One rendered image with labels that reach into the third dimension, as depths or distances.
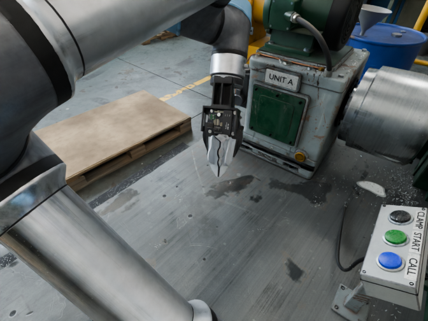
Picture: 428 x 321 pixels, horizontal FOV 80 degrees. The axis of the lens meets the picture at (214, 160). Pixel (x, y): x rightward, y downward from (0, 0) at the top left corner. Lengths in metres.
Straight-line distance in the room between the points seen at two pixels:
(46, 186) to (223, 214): 0.56
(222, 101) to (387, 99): 0.45
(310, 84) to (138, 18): 0.58
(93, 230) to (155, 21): 0.23
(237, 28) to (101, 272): 0.46
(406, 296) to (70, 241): 0.45
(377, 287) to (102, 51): 0.48
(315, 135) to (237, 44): 0.42
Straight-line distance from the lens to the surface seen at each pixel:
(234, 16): 0.56
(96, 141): 2.34
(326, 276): 0.75
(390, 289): 0.49
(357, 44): 2.32
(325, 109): 0.80
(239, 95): 0.90
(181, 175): 0.91
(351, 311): 0.73
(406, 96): 0.81
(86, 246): 0.32
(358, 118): 0.80
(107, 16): 0.26
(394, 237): 0.52
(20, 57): 0.21
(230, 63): 0.53
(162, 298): 0.36
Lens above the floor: 1.44
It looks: 42 degrees down
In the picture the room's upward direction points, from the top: straight up
